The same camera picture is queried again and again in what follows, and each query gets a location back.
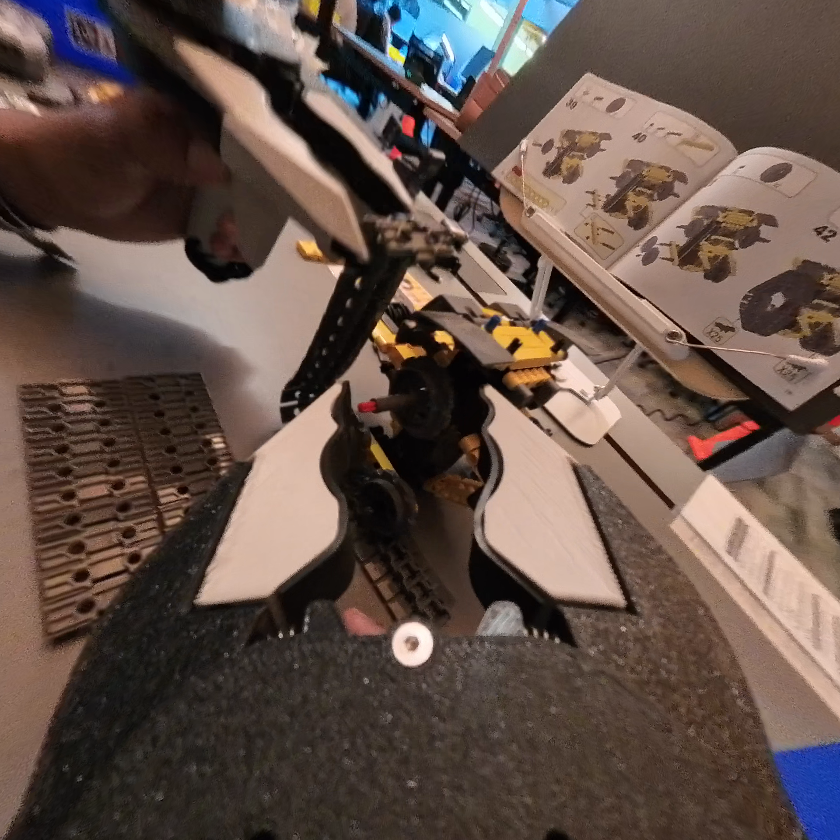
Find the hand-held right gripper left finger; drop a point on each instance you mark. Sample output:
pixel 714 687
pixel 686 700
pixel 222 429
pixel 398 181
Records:
pixel 282 525

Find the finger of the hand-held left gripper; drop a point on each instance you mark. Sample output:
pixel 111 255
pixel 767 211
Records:
pixel 282 164
pixel 354 151

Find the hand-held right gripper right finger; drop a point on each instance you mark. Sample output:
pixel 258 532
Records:
pixel 551 525

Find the yellow black toy vehicle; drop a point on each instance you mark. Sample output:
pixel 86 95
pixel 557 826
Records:
pixel 459 341

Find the large grey tread link mat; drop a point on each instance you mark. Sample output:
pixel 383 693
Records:
pixel 98 492

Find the person's right hand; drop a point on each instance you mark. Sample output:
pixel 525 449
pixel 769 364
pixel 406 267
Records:
pixel 364 627

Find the person's left hand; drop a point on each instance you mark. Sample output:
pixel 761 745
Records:
pixel 98 170

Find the white book stand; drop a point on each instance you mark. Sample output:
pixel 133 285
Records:
pixel 584 413

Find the large blue plastic bin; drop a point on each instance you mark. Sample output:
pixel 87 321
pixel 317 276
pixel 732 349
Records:
pixel 56 16

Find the red plastic object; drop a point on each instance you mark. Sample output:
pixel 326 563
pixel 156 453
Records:
pixel 722 439

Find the printed white paper sheet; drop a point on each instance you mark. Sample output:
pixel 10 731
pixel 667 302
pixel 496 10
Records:
pixel 754 577

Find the toy instruction booklet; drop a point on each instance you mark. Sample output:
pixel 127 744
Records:
pixel 689 229

